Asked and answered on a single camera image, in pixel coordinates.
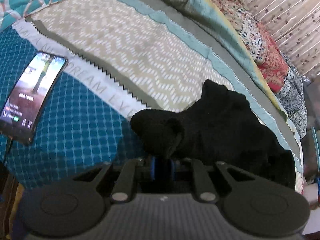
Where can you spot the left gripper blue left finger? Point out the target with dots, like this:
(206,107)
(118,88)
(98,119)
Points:
(152,168)

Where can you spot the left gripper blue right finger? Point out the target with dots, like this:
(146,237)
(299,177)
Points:
(172,165)

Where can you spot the black pants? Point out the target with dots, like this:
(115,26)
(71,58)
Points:
(220,126)

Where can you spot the patterned teal beige bedsheet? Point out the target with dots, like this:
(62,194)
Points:
(125,56)

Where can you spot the red floral patchwork quilt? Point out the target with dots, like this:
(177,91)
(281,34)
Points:
(280,74)

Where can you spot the black smartphone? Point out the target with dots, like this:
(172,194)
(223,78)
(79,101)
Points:
(22,109)

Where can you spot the beige leaf print curtain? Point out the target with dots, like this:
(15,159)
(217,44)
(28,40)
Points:
(294,26)

